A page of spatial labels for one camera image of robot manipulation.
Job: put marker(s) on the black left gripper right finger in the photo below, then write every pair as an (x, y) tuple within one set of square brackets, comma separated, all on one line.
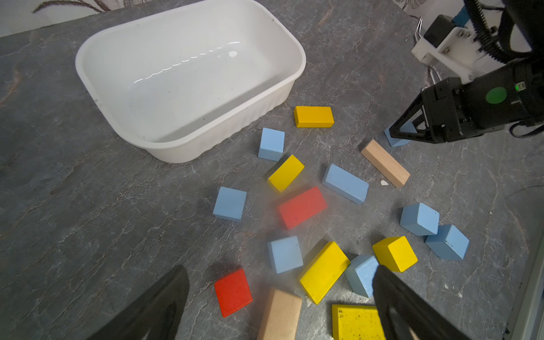
[(404, 314)]

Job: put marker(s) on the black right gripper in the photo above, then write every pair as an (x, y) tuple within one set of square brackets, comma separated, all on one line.
[(450, 111)]

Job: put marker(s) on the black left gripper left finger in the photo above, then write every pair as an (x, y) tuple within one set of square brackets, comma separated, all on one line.
[(156, 314)]

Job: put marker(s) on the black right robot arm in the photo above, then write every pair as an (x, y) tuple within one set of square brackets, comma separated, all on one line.
[(496, 56)]

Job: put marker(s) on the yellow flat block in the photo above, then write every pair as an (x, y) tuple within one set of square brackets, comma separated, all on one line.
[(356, 322)]

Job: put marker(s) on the natural wood long block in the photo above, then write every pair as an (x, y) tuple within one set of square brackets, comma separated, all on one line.
[(392, 170)]

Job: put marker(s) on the yellow cube block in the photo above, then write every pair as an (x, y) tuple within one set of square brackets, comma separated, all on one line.
[(395, 253)]

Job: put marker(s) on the red small block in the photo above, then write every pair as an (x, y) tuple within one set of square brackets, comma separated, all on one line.
[(233, 292)]

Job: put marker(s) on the yellow long block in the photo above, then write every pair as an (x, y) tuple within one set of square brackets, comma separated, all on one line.
[(324, 271)]

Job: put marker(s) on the long light blue block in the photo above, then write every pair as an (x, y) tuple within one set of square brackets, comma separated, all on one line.
[(346, 184)]

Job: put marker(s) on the yellow rectangular block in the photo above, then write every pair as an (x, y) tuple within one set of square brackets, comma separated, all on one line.
[(313, 117)]

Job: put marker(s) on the yellow small block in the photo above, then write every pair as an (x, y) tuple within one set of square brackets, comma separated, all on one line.
[(286, 174)]

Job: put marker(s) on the red rectangular block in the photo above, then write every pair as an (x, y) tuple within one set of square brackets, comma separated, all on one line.
[(302, 207)]

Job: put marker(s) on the white plastic tub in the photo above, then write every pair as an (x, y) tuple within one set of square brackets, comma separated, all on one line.
[(179, 82)]

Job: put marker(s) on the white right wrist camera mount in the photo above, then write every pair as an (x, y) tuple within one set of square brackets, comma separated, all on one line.
[(457, 48)]

